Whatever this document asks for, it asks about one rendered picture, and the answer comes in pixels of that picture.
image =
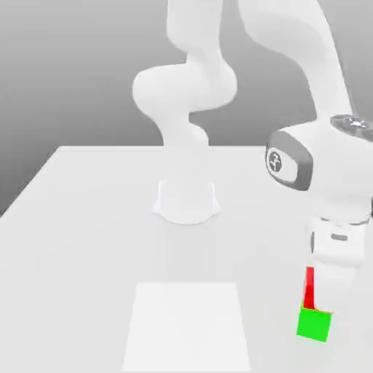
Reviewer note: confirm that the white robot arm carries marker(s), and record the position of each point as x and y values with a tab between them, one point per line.
186	87

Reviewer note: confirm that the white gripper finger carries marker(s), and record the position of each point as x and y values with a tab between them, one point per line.
332	285

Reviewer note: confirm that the small green cube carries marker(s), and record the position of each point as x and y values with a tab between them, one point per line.
314	325

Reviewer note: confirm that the small red cube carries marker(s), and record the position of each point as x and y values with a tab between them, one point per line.
309	288

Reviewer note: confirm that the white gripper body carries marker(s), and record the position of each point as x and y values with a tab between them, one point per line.
338	250

